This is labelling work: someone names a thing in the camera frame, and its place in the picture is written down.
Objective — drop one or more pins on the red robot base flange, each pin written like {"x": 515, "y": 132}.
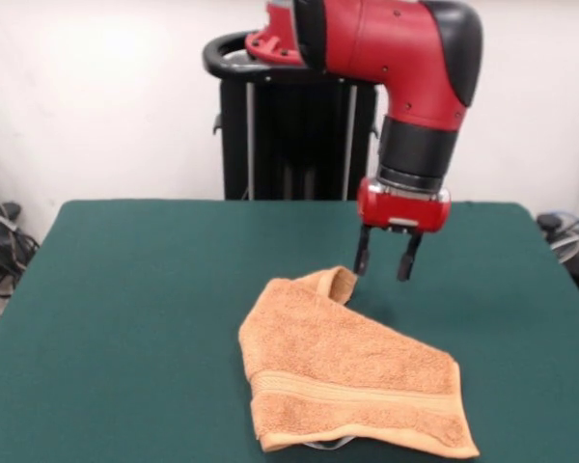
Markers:
{"x": 270, "y": 46}

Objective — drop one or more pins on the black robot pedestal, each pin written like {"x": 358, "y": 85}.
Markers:
{"x": 294, "y": 144}

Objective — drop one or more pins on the tan terry towel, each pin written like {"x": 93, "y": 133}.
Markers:
{"x": 342, "y": 362}

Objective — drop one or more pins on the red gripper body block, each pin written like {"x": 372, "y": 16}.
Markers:
{"x": 400, "y": 212}

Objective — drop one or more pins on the grey curved stand base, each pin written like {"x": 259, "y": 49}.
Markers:
{"x": 567, "y": 246}

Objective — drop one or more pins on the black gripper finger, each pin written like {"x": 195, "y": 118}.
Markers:
{"x": 363, "y": 253}
{"x": 407, "y": 263}

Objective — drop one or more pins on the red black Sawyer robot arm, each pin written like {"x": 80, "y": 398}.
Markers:
{"x": 395, "y": 62}

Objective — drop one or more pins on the dark green table cloth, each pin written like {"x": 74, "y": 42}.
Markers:
{"x": 125, "y": 337}

